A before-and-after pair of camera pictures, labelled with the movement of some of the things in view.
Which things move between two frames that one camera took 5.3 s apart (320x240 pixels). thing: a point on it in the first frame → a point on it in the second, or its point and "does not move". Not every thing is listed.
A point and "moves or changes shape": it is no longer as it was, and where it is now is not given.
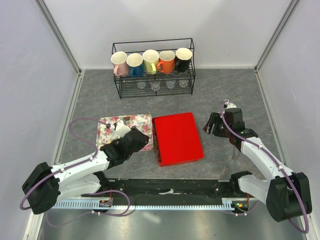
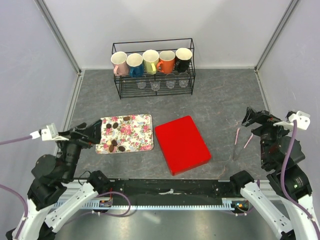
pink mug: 118,59 does not move
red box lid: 177,138 moves or changes shape
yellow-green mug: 150,58 does not move
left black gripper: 143,141 → 75,135
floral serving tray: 105,135 does not move
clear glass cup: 155,85 does not move
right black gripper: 214,118 → 267,120
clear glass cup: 170,83 does not move
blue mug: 136,61 does not move
